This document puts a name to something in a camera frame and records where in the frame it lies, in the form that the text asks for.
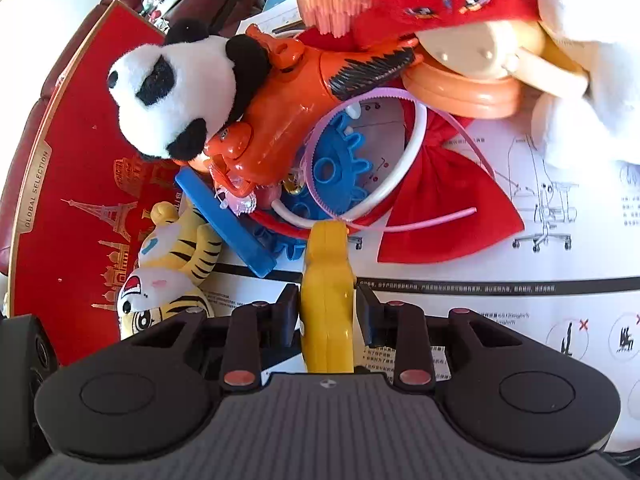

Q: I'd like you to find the striped tiger plush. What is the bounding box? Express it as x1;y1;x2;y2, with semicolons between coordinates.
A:
115;200;223;343

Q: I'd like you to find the blue plastic gear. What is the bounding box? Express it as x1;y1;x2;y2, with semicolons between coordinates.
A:
250;220;313;261
302;112;386;221

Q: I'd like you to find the printed instruction sheet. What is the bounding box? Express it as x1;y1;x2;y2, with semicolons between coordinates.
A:
200;0;640;456

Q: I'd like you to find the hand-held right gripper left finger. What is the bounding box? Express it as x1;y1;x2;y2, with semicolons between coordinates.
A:
122;284;301;392

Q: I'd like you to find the black and white panda plush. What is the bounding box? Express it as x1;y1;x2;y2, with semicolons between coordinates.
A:
107;19;271;163

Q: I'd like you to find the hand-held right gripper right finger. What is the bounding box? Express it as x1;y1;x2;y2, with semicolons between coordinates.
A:
356;284;531;392

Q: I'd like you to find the blue perforated plastic bar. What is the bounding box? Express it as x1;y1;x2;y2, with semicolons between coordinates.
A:
175;167;278;278

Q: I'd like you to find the yellow plastic toy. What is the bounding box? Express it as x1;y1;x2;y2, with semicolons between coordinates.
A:
299;220;361;373

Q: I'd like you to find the beige plastic toy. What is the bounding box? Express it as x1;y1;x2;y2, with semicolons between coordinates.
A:
415;17;591;96

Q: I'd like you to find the white plush with pink ear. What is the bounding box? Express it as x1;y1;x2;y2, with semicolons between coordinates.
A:
530;0;640;171

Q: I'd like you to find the orange plastic toy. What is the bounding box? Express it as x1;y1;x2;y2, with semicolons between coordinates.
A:
202;25;426;201

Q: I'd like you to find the red cloth bow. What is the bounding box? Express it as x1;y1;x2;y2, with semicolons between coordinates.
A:
375;100;526;266

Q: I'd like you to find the purple headband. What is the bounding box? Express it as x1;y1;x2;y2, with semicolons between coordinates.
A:
302;85;496;233

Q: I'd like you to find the white headband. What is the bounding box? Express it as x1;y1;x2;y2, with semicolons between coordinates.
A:
272;102;428;231

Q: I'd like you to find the red headband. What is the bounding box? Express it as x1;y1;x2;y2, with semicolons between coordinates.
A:
250;207;396;238

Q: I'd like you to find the red gift box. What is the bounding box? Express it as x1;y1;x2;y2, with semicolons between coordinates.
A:
7;0;186;368

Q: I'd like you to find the pink shiny wrapper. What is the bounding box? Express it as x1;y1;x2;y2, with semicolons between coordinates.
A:
215;180;281;216

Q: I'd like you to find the orange plastic ring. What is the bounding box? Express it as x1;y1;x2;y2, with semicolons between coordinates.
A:
400;60;521;121

